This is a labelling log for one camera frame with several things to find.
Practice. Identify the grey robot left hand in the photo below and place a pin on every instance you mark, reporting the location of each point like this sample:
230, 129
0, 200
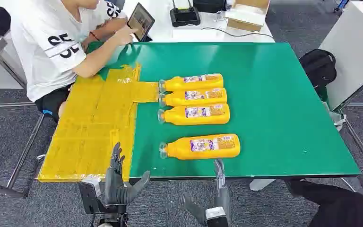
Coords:
115, 191

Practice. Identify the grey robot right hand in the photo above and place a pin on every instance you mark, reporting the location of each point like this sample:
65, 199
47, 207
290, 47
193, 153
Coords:
222, 197

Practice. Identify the orange drink bottle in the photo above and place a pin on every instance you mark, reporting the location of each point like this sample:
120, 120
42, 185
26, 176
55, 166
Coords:
175, 99
197, 84
197, 119
200, 153

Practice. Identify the yellow sheet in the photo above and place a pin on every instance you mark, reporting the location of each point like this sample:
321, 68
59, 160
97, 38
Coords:
90, 125

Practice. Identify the green table mat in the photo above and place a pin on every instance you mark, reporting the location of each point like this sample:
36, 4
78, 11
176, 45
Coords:
263, 109

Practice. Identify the person's right hand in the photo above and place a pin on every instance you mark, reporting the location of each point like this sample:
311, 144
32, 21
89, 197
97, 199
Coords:
123, 35

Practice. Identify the person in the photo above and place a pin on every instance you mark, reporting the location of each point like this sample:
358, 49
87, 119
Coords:
47, 47

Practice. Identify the black backpack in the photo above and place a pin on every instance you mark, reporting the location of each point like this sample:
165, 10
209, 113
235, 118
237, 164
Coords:
317, 67

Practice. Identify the black tablet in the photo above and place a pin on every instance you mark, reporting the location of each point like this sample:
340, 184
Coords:
140, 21

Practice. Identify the open cardboard box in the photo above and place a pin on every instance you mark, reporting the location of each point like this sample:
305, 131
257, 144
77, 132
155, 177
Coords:
247, 17

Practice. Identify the black charging dock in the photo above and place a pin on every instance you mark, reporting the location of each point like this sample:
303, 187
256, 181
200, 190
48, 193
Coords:
184, 15

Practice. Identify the black case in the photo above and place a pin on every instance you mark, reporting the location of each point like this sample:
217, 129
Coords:
209, 5

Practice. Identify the white side table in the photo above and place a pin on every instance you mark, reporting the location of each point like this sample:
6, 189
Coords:
353, 47

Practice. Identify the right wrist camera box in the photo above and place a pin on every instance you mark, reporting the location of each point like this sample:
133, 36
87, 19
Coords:
216, 214

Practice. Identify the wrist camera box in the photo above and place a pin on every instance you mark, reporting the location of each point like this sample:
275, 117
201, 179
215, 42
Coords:
216, 214
89, 195

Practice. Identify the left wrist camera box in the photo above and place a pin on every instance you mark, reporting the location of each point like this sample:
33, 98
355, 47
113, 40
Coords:
89, 195

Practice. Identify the white table bracket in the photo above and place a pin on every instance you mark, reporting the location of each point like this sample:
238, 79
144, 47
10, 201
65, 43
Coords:
261, 185

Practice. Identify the metal table leg frame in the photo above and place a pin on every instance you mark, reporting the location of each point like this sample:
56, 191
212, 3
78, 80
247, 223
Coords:
361, 150
21, 156

